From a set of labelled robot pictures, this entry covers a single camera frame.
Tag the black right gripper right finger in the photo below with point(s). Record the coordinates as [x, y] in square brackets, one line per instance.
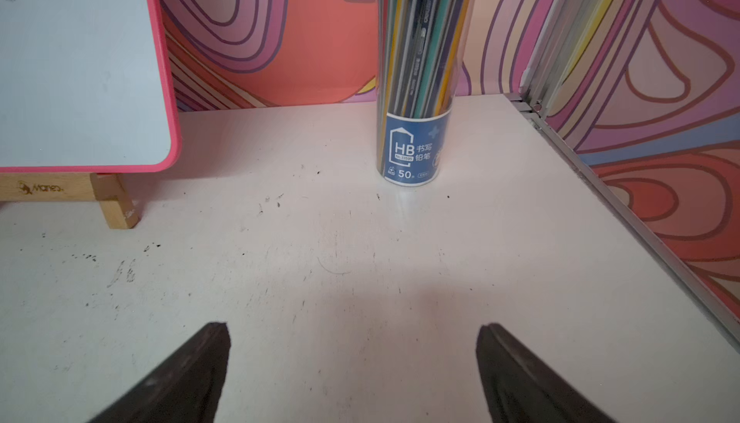
[520, 387]

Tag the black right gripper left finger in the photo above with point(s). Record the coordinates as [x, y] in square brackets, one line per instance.
[186, 387]

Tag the wooden easel stand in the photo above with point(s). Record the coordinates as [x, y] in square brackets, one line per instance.
[107, 190]

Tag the pink framed whiteboard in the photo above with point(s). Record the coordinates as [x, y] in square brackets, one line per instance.
[86, 86]

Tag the clear pencil tube blue label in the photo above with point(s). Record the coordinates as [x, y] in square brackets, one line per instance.
[421, 43]

